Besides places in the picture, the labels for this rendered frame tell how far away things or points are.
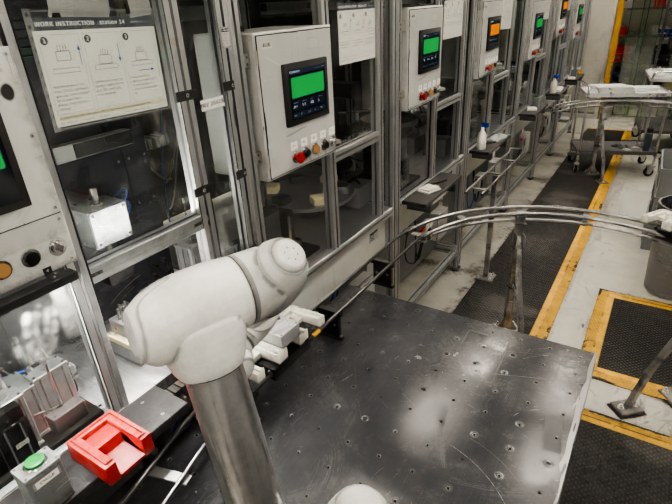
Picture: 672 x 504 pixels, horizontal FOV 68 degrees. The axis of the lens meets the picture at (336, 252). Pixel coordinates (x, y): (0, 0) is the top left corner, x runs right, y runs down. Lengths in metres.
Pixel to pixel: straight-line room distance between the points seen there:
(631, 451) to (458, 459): 1.29
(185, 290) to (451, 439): 1.06
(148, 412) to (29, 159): 0.71
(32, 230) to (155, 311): 0.49
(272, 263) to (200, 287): 0.12
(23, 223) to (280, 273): 0.60
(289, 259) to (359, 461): 0.86
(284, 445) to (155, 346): 0.89
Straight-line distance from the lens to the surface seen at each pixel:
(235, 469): 0.94
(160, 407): 1.50
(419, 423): 1.67
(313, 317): 1.78
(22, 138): 1.20
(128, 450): 1.40
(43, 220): 1.23
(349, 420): 1.67
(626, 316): 3.65
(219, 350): 0.83
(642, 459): 2.72
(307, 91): 1.80
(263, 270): 0.84
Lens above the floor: 1.87
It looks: 27 degrees down
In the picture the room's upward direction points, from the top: 3 degrees counter-clockwise
